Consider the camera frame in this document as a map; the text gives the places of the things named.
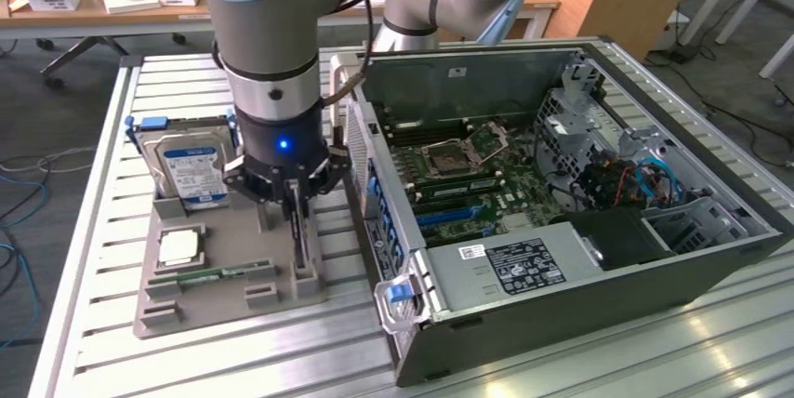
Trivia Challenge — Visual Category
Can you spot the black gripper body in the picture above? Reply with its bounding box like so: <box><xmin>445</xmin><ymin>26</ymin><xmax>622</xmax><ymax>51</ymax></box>
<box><xmin>238</xmin><ymin>108</ymin><xmax>332</xmax><ymax>206</ymax></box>

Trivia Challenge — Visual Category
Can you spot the green GPU with black fan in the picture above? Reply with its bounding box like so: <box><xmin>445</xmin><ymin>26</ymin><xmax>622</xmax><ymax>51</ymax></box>
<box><xmin>285</xmin><ymin>177</ymin><xmax>316</xmax><ymax>276</ymax></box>

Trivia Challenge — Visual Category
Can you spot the hard disk with blue rails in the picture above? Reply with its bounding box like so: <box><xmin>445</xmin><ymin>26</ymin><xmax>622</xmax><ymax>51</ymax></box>
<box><xmin>123</xmin><ymin>109</ymin><xmax>247</xmax><ymax>211</ymax></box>

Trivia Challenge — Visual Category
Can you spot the grey parts rack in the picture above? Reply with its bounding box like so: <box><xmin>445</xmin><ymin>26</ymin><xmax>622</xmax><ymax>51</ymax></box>
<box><xmin>133</xmin><ymin>174</ymin><xmax>330</xmax><ymax>341</ymax></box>

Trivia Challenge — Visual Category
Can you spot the silver CPU chip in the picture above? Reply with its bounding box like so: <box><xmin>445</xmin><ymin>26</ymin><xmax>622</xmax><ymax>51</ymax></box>
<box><xmin>158</xmin><ymin>229</ymin><xmax>203</xmax><ymax>267</ymax></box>

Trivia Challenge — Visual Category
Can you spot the CPU socket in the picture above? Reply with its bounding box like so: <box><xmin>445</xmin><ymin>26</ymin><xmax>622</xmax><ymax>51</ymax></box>
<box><xmin>421</xmin><ymin>139</ymin><xmax>477</xmax><ymax>176</ymax></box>

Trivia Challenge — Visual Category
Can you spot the blue expansion slot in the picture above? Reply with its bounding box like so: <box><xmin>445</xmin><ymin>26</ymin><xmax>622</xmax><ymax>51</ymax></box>
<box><xmin>416</xmin><ymin>205</ymin><xmax>492</xmax><ymax>230</ymax></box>

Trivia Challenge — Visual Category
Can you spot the silver socket cover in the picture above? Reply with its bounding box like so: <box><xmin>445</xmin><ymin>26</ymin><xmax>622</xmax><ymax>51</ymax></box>
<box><xmin>465</xmin><ymin>119</ymin><xmax>518</xmax><ymax>160</ymax></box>

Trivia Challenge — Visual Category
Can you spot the blue case release latch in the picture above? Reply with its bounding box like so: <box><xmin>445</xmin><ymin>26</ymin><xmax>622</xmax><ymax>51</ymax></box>
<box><xmin>384</xmin><ymin>278</ymin><xmax>416</xmax><ymax>307</ymax></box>

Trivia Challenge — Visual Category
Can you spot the green motherboard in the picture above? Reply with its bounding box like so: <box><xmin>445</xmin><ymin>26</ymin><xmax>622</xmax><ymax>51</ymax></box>
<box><xmin>376</xmin><ymin>102</ymin><xmax>564</xmax><ymax>248</ymax></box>

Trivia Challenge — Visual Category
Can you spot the grey power supply unit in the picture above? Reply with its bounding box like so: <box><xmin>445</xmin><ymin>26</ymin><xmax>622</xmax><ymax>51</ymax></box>
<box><xmin>425</xmin><ymin>223</ymin><xmax>608</xmax><ymax>313</ymax></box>

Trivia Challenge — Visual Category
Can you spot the black chair base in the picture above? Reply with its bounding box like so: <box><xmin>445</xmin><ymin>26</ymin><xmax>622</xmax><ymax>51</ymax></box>
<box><xmin>37</xmin><ymin>34</ymin><xmax>187</xmax><ymax>90</ymax></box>

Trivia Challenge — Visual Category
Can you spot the silver perforated drive cage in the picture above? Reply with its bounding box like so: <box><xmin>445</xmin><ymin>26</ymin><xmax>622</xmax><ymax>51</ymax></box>
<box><xmin>532</xmin><ymin>60</ymin><xmax>679</xmax><ymax>185</ymax></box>

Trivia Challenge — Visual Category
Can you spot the black drive bay cage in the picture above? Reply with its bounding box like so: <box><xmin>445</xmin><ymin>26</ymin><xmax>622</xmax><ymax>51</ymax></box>
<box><xmin>561</xmin><ymin>209</ymin><xmax>679</xmax><ymax>272</ymax></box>

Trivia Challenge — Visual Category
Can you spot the black open PC case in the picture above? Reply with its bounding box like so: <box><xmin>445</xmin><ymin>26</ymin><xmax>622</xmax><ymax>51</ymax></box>
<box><xmin>328</xmin><ymin>34</ymin><xmax>793</xmax><ymax>388</ymax></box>

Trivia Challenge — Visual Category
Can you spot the black power strip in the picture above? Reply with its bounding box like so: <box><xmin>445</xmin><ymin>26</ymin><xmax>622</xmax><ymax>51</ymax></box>
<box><xmin>645</xmin><ymin>46</ymin><xmax>707</xmax><ymax>64</ymax></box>

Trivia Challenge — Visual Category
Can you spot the white box red button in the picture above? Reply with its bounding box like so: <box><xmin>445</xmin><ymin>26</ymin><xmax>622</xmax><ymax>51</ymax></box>
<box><xmin>659</xmin><ymin>9</ymin><xmax>695</xmax><ymax>53</ymax></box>

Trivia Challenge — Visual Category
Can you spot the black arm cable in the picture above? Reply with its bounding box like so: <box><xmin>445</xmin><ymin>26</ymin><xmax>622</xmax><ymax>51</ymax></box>
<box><xmin>320</xmin><ymin>0</ymin><xmax>405</xmax><ymax>109</ymax></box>

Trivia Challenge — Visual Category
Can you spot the white floor cable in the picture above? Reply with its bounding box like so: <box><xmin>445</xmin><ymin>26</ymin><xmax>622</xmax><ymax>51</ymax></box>
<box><xmin>0</xmin><ymin>146</ymin><xmax>101</xmax><ymax>175</ymax></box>

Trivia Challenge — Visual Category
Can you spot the blue floor cable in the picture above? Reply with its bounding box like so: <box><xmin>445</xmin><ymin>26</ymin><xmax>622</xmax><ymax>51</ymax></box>
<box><xmin>0</xmin><ymin>174</ymin><xmax>51</xmax><ymax>351</ymax></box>

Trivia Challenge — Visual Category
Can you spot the red disk wire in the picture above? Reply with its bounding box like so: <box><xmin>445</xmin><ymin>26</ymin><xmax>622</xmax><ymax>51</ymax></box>
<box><xmin>613</xmin><ymin>163</ymin><xmax>634</xmax><ymax>206</ymax></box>

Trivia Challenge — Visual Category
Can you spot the blue disk wire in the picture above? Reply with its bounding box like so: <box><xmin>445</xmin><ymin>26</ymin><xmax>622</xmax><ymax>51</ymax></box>
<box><xmin>636</xmin><ymin>155</ymin><xmax>688</xmax><ymax>208</ymax></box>

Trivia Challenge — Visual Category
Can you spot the silver disk bay bracket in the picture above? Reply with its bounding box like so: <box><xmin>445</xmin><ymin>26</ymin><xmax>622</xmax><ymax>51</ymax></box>
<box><xmin>641</xmin><ymin>196</ymin><xmax>751</xmax><ymax>255</ymax></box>

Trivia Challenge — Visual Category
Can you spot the white table frame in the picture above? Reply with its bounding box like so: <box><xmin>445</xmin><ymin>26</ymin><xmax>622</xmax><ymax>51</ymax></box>
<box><xmin>680</xmin><ymin>0</ymin><xmax>794</xmax><ymax>81</ymax></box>

